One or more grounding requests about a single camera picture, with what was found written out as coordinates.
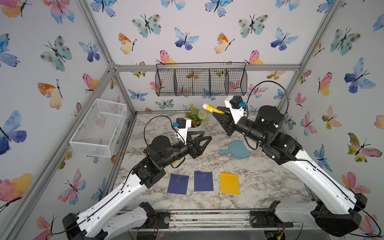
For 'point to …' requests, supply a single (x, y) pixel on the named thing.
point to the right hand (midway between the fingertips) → (219, 108)
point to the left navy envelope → (178, 184)
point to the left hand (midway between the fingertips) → (207, 136)
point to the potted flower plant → (197, 117)
